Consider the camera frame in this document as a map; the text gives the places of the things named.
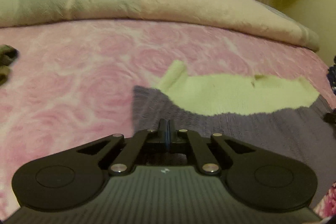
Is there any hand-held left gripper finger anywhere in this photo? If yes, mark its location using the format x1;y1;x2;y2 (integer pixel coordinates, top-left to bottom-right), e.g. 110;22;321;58
166;119;257;176
76;118;167;176

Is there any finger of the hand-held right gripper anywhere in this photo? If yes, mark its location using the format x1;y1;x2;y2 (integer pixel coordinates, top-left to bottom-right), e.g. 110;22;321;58
323;112;336;133
327;55;336;96

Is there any purple cardigan with cream trim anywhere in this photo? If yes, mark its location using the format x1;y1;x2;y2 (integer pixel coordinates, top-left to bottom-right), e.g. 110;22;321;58
131;60;336;211

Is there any pink floral bed sheet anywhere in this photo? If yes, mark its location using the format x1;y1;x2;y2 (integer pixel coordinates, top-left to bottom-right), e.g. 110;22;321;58
0;19;336;217

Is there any beige folded blanket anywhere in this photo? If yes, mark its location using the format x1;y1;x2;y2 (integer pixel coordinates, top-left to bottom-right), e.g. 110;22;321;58
0;0;320;53

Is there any olive green garment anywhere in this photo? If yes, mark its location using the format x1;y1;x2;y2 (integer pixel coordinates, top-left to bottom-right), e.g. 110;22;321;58
0;44;19;86

